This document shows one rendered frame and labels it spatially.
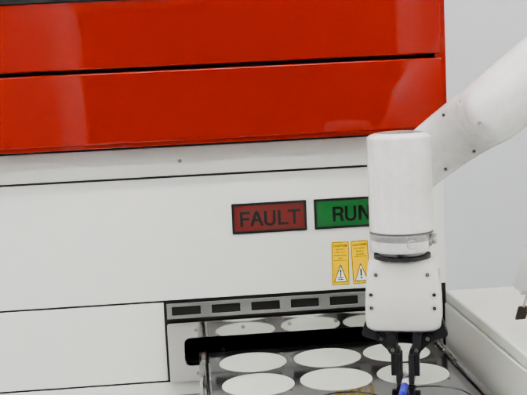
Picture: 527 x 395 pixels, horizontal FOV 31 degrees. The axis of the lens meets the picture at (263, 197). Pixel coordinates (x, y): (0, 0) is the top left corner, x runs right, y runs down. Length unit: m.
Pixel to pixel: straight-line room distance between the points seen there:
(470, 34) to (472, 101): 1.87
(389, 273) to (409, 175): 0.13
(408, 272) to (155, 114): 0.45
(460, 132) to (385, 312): 0.26
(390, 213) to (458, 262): 1.92
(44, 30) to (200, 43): 0.23
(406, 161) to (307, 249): 0.35
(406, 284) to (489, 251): 1.91
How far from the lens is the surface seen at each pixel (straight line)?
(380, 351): 1.49
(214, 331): 1.54
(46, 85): 1.47
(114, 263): 1.53
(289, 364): 1.44
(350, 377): 1.37
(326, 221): 1.53
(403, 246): 1.25
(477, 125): 1.25
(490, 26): 3.14
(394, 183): 1.24
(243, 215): 1.51
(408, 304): 1.29
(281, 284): 1.54
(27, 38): 1.47
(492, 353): 1.37
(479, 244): 3.17
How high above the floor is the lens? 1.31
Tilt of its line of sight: 7 degrees down
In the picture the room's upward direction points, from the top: 3 degrees counter-clockwise
